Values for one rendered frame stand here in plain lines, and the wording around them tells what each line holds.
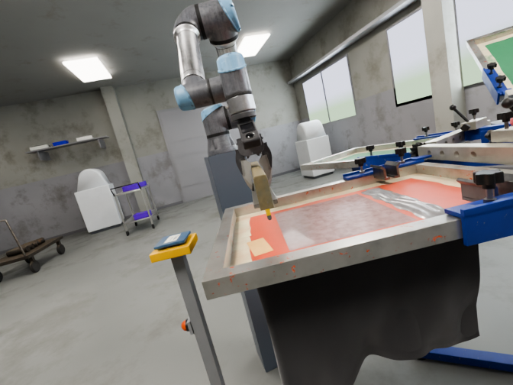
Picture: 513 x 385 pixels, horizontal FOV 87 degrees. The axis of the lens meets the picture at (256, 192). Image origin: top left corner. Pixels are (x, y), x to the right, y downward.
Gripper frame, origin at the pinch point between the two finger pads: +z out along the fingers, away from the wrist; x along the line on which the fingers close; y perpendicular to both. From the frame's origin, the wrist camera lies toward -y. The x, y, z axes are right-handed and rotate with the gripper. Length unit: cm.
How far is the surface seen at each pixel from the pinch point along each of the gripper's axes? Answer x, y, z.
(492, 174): -39.4, -29.9, 3.2
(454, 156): -67, 14, 9
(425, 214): -35.3, -16.2, 13.3
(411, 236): -24.1, -29.4, 11.2
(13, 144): 573, 644, -149
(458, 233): -32.6, -29.4, 12.8
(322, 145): -186, 602, 35
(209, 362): 32, 10, 59
